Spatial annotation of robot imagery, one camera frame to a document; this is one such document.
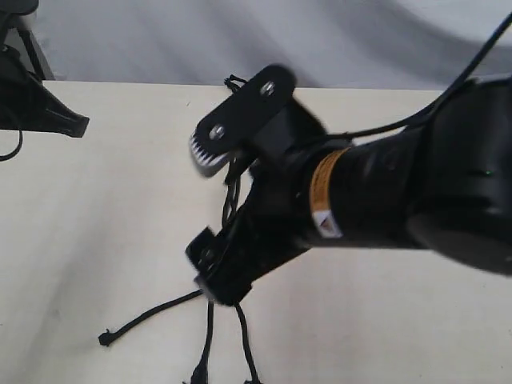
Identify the black stand pole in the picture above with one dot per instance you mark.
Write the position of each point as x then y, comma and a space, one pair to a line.
36, 56

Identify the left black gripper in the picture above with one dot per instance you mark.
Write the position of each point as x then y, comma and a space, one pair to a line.
33, 107

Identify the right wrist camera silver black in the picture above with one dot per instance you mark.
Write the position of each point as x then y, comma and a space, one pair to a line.
260, 121

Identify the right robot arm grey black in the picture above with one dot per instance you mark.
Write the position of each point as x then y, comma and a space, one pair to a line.
444, 185

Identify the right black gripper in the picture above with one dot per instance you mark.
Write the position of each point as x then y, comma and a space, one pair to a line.
273, 226

